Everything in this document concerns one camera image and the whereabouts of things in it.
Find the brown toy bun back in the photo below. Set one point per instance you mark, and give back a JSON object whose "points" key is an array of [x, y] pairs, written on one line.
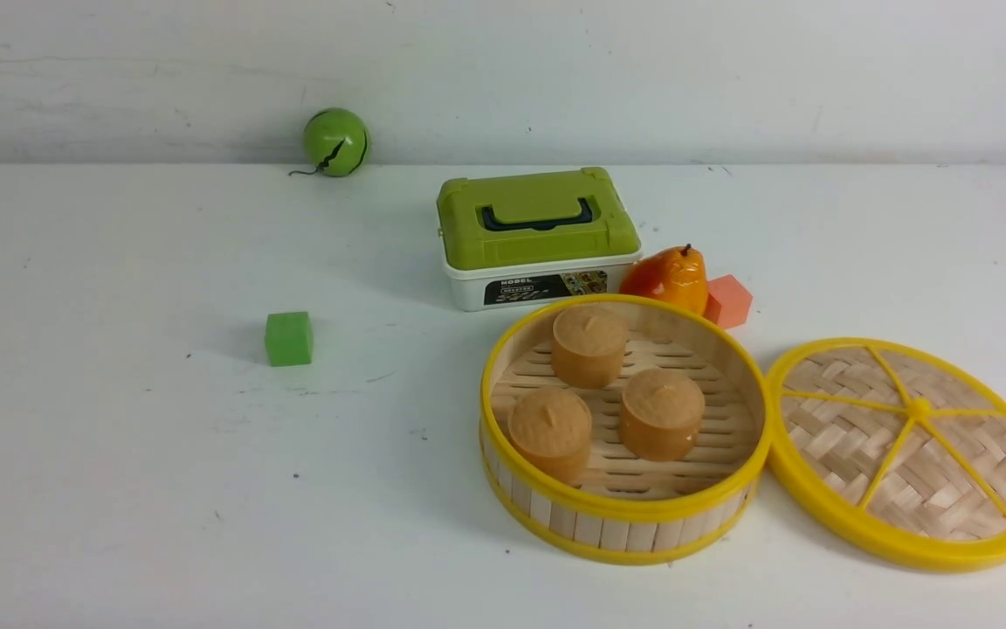
{"points": [[588, 346]]}

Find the green cube block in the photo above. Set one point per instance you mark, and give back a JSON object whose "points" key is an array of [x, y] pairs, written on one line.
{"points": [[289, 339]]}

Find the brown toy bun right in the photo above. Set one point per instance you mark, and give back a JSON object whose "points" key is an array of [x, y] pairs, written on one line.
{"points": [[661, 412]]}

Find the orange toy pear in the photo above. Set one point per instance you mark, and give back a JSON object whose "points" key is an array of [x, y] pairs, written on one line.
{"points": [[676, 275]]}

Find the brown toy bun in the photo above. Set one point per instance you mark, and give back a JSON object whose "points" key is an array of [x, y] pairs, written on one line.
{"points": [[588, 346], [661, 412], [552, 429]]}

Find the salmon pink cube block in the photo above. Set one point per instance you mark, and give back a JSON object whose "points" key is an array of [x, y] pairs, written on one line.
{"points": [[729, 302]]}

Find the green toy watermelon ball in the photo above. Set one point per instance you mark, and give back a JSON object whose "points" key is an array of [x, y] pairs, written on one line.
{"points": [[336, 141]]}

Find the brown toy bun left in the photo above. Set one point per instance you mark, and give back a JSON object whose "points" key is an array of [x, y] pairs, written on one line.
{"points": [[552, 429]]}

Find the green lidded white toolbox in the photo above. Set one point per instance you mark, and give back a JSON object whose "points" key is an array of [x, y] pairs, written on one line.
{"points": [[533, 238]]}

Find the yellow bamboo steamer basket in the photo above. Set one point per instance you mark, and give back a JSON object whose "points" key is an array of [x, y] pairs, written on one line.
{"points": [[624, 509]]}

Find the yellow rimmed woven steamer lid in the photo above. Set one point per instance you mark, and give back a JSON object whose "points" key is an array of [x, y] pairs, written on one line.
{"points": [[897, 452]]}

